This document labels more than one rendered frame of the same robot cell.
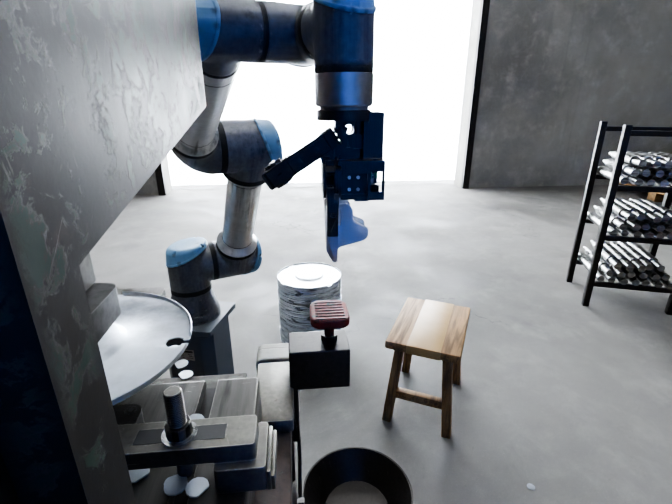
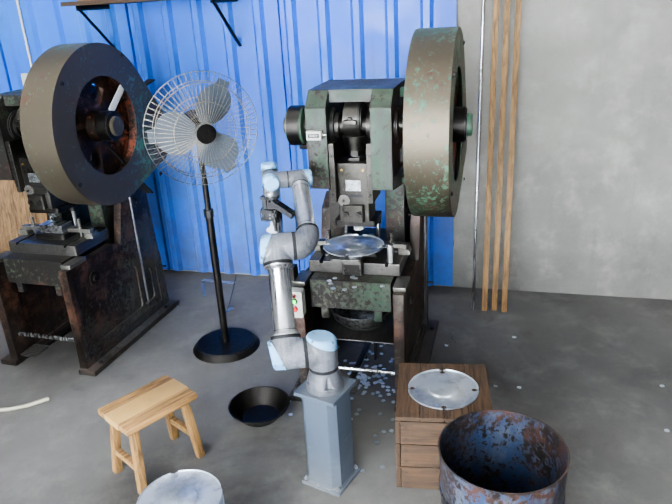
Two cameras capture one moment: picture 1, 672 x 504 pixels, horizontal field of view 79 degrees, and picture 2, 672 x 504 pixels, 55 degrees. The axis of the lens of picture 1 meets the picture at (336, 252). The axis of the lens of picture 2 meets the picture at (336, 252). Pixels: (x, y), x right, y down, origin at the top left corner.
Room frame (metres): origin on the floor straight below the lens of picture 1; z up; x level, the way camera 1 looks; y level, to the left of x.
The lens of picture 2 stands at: (3.09, 1.32, 1.89)
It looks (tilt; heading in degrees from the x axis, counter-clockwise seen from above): 22 degrees down; 202
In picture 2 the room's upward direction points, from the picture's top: 3 degrees counter-clockwise
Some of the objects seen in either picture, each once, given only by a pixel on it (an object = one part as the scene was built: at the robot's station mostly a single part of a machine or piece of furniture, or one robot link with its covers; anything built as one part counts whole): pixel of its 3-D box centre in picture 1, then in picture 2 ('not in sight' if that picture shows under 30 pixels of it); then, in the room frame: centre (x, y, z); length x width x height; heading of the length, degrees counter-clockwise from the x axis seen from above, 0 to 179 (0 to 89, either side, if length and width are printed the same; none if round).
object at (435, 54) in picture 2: not in sight; (430, 120); (0.16, 0.64, 1.33); 1.03 x 0.28 x 0.82; 6
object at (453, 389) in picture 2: not in sight; (443, 388); (0.85, 0.85, 0.35); 0.29 x 0.29 x 0.01
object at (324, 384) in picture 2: (193, 299); (324, 375); (1.10, 0.43, 0.50); 0.15 x 0.15 x 0.10
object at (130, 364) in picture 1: (67, 346); (353, 245); (0.43, 0.33, 0.78); 0.29 x 0.29 x 0.01
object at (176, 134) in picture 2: not in sight; (230, 200); (-0.08, -0.63, 0.80); 1.24 x 0.65 x 1.59; 6
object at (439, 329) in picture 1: (427, 362); (153, 432); (1.25, -0.33, 0.16); 0.34 x 0.24 x 0.34; 158
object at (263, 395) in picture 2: (357, 500); (259, 409); (0.81, -0.06, 0.04); 0.30 x 0.30 x 0.07
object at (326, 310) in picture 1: (329, 330); not in sight; (0.56, 0.01, 0.72); 0.07 x 0.06 x 0.08; 6
